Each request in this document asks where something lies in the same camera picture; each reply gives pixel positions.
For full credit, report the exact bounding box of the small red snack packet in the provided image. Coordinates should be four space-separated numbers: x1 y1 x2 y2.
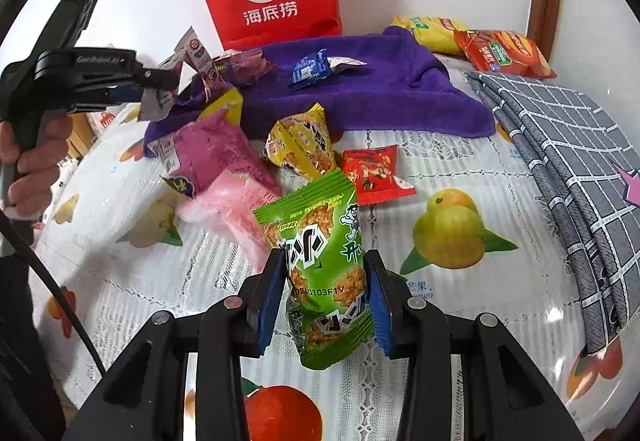
342 145 416 206

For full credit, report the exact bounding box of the pale pink peach packet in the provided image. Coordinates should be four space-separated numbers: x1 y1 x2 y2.
177 169 279 273

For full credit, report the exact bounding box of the yellow chip bag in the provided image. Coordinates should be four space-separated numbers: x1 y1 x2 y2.
390 16 468 55

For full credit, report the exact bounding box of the small blue snack packet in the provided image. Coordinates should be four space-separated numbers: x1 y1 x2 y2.
290 49 331 90

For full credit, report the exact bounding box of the grey checked cloth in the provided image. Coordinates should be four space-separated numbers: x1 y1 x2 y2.
468 71 639 353

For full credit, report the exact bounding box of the yellow triangular snack packet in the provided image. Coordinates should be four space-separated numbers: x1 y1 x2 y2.
265 103 337 181

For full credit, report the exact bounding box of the small pink candy wrapper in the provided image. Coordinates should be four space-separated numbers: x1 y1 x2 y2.
328 56 367 75

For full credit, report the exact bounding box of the wooden bedside table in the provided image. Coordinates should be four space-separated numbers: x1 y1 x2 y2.
67 114 96 160

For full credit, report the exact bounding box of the red chip bag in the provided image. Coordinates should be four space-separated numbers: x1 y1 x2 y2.
454 30 556 79

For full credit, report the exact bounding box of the green snack packet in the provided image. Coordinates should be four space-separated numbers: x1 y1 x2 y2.
254 169 373 371

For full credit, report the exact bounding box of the white red snack packet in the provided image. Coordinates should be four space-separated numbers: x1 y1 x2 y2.
138 27 226 121

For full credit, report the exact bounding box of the purple towel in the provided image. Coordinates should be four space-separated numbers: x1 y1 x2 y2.
142 25 497 159

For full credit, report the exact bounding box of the left hand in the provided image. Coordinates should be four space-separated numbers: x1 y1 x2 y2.
1 116 73 218

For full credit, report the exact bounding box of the magenta snack bag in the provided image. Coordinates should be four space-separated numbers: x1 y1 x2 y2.
146 88 281 198

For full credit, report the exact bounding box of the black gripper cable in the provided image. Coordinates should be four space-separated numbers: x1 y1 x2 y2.
0 207 108 377

